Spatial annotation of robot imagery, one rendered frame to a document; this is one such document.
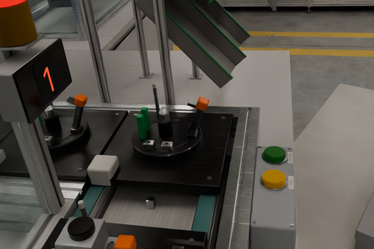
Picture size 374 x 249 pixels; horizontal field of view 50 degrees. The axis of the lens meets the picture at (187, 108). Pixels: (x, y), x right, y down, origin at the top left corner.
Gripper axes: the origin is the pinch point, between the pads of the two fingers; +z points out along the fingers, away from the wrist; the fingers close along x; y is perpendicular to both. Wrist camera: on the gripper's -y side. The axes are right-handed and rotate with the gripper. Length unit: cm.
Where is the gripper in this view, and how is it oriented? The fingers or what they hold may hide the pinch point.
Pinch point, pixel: (270, 2)
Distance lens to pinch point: 70.7
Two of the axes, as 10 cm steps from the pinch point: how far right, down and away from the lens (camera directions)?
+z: 0.8, 8.6, 5.0
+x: 2.0, -5.1, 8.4
